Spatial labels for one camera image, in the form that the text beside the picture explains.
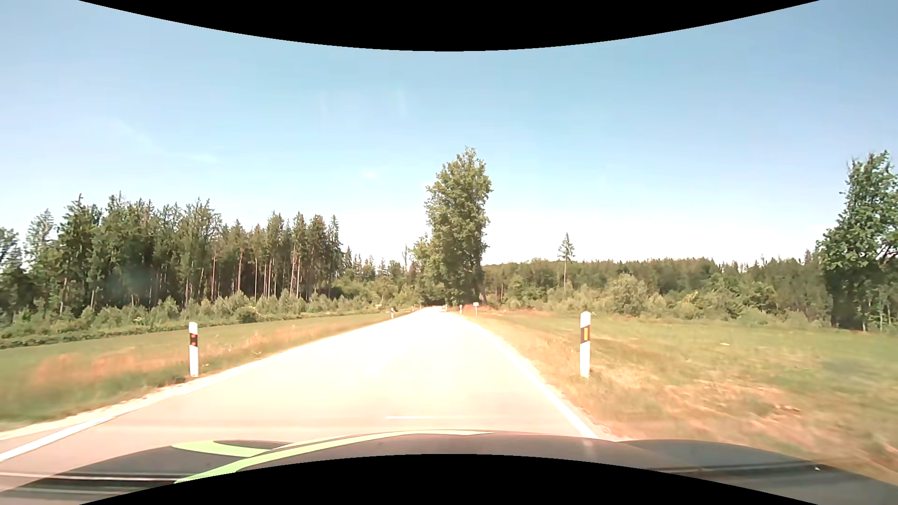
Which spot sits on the tall leafy tree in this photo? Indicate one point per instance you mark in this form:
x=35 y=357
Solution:
x=456 y=224

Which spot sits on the row of marker posts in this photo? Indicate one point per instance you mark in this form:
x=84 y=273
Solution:
x=475 y=307

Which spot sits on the grey asphalt road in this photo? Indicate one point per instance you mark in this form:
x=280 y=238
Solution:
x=414 y=372

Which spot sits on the car's own bonnet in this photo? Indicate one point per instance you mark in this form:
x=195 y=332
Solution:
x=435 y=445

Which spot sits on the wood with bushes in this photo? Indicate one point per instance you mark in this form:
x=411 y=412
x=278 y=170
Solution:
x=666 y=287

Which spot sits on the conifer wood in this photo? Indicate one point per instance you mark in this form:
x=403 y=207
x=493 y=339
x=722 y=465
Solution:
x=175 y=266

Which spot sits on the grass field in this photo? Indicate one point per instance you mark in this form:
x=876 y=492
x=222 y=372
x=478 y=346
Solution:
x=715 y=379
x=105 y=361

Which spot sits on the white marker post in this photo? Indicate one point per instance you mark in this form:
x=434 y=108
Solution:
x=584 y=345
x=193 y=351

